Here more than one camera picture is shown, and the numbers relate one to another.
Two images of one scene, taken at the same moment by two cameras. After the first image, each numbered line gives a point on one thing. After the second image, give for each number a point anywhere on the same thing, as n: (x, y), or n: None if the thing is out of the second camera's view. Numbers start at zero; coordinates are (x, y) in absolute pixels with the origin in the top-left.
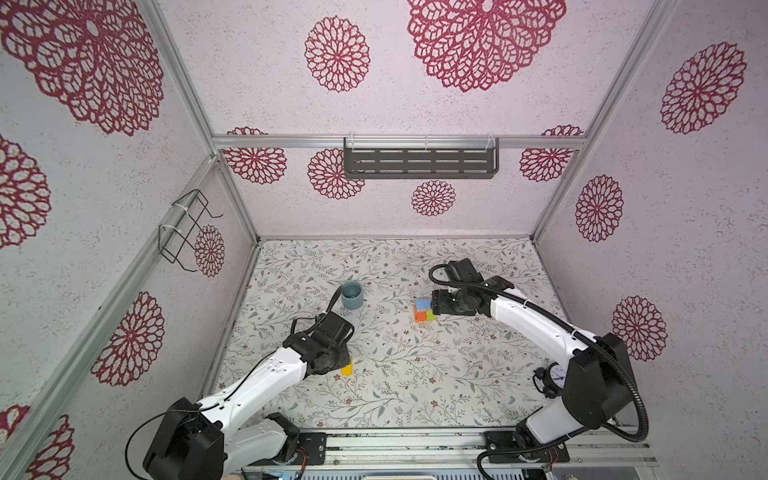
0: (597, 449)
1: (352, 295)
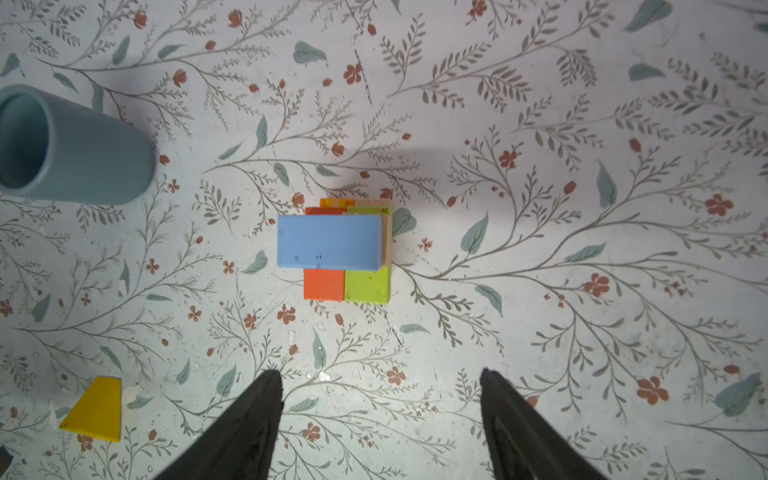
0: None
1: (54, 151)
